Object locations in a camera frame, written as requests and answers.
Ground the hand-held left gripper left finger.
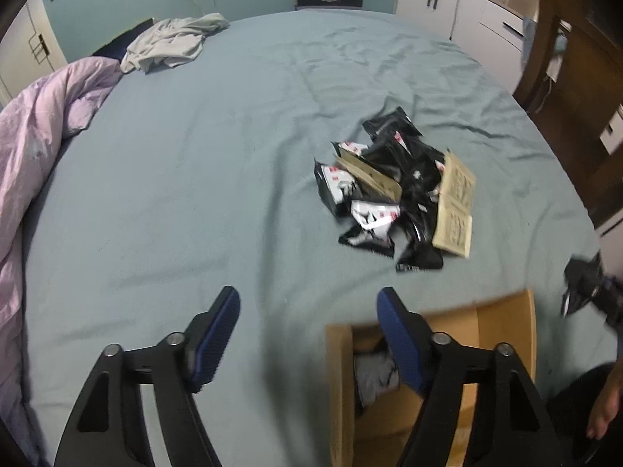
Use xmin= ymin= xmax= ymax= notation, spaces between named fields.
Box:
xmin=53 ymin=285 xmax=241 ymax=467

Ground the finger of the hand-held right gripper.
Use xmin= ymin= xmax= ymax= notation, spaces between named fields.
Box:
xmin=562 ymin=253 xmax=607 ymax=317

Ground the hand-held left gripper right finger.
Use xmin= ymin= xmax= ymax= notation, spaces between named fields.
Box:
xmin=376 ymin=286 xmax=568 ymax=467

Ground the pile of black snack packets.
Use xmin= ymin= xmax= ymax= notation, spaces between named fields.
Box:
xmin=353 ymin=345 xmax=402 ymax=416
xmin=314 ymin=106 xmax=446 ymax=273

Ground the brown cardboard box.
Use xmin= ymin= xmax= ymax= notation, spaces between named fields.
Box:
xmin=325 ymin=290 xmax=537 ymax=467

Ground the long beige sachet strip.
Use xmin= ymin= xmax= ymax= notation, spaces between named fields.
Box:
xmin=432 ymin=150 xmax=477 ymax=258

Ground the small beige snack sachet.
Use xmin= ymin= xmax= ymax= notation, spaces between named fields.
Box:
xmin=333 ymin=148 xmax=404 ymax=204

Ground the person's bare foot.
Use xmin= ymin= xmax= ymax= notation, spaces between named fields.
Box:
xmin=586 ymin=364 xmax=623 ymax=441

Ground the person's dark clothing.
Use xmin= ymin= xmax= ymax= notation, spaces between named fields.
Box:
xmin=549 ymin=362 xmax=623 ymax=467

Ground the white drawer unit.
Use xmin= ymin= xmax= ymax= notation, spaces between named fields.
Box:
xmin=600 ymin=104 xmax=623 ymax=154

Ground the brown wooden chair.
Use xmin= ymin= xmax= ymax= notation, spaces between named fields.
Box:
xmin=513 ymin=0 xmax=623 ymax=227

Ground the lilac duvet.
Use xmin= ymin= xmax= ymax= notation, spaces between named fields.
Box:
xmin=0 ymin=57 xmax=123 ymax=467

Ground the white cabinet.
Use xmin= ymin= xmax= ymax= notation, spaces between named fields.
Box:
xmin=393 ymin=0 xmax=526 ymax=93

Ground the crumpled grey cloth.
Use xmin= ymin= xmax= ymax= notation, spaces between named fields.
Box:
xmin=120 ymin=13 xmax=231 ymax=75

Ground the dark blue pillow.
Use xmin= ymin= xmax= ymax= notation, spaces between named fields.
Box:
xmin=91 ymin=18 xmax=155 ymax=59

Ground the cream wardrobe door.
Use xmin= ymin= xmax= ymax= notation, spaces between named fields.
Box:
xmin=0 ymin=0 xmax=69 ymax=103

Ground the black bag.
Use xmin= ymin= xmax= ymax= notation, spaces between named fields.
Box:
xmin=295 ymin=0 xmax=364 ymax=11

